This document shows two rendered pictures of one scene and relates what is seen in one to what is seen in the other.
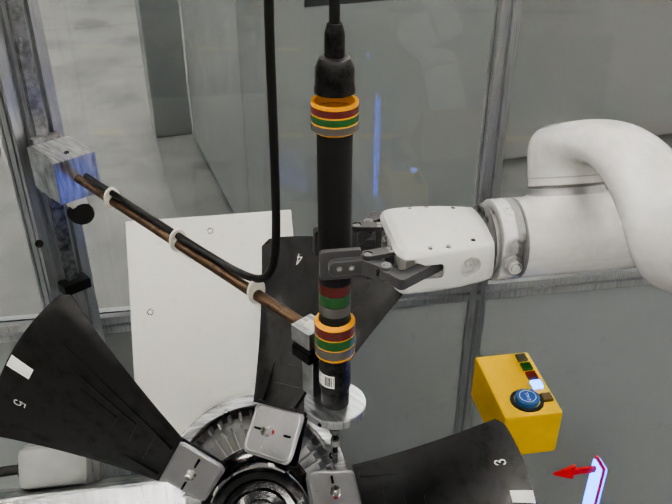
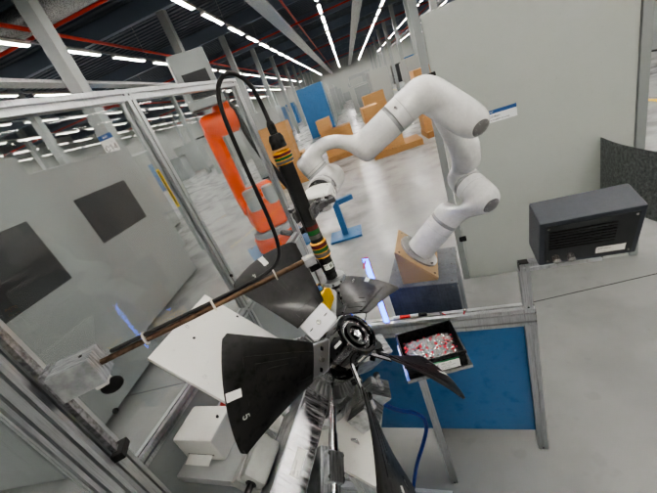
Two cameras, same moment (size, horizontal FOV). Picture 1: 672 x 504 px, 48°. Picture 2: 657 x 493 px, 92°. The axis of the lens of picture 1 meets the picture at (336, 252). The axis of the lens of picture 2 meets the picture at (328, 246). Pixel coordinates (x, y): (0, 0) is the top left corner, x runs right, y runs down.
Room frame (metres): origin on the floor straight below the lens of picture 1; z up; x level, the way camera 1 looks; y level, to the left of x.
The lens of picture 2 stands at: (0.22, 0.64, 1.77)
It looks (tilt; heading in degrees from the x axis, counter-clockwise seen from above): 24 degrees down; 302
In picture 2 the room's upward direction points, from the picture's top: 21 degrees counter-clockwise
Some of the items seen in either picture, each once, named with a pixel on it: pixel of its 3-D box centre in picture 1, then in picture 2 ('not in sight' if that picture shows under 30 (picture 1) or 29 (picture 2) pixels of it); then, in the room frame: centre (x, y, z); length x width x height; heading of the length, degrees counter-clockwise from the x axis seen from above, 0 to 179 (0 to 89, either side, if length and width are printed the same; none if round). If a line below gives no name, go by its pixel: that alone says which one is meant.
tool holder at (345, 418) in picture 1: (328, 371); (324, 267); (0.65, 0.01, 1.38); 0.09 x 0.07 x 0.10; 44
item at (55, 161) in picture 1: (62, 168); (78, 373); (1.10, 0.43, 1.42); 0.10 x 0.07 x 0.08; 44
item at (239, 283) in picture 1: (175, 241); (212, 306); (0.87, 0.21, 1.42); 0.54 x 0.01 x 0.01; 44
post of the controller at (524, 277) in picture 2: not in sight; (525, 284); (0.18, -0.44, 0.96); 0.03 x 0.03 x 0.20; 9
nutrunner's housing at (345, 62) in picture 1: (334, 255); (306, 213); (0.65, 0.00, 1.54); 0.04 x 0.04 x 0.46
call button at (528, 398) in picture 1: (527, 399); not in sight; (0.95, -0.32, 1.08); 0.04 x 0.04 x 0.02
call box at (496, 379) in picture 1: (513, 405); (313, 299); (0.99, -0.31, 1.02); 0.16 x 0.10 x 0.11; 9
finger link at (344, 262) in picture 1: (355, 268); (319, 207); (0.62, -0.02, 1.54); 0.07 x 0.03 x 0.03; 99
